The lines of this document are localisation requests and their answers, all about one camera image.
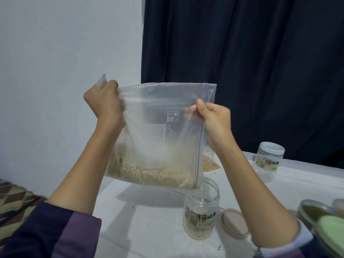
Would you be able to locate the person's right hand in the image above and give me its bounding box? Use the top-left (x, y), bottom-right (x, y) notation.
top-left (185, 99), bottom-right (235, 153)

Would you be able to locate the person's left hand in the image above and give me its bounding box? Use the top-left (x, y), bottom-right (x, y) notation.
top-left (83, 80), bottom-right (126, 132)

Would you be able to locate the zip bag of corn kernels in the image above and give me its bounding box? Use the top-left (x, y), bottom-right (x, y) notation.
top-left (201, 150), bottom-right (221, 172)

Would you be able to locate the clear bag with cream grains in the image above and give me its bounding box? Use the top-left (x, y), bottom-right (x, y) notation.
top-left (97, 74), bottom-right (218, 190)

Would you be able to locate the transparent jar blue lid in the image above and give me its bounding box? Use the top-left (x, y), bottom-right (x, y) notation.
top-left (253, 142), bottom-right (286, 183)

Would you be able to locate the transparent jar pink lid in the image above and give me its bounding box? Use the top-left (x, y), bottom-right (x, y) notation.
top-left (183, 177), bottom-right (220, 240)

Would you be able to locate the pink round lid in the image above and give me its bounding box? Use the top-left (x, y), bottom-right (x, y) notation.
top-left (220, 208), bottom-right (250, 239)

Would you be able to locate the pile of green beans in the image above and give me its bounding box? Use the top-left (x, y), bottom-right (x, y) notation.
top-left (302, 206), bottom-right (331, 226)

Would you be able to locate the green round lid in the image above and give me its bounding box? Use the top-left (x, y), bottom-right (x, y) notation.
top-left (314, 215), bottom-right (344, 256)

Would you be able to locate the person's right forearm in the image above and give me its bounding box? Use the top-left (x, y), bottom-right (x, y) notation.
top-left (215, 138), bottom-right (334, 258)

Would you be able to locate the person's left forearm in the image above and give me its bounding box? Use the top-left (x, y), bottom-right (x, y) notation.
top-left (0, 123), bottom-right (124, 258)

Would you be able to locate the dark navy curtain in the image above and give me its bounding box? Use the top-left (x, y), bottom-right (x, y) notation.
top-left (141, 0), bottom-right (344, 169)

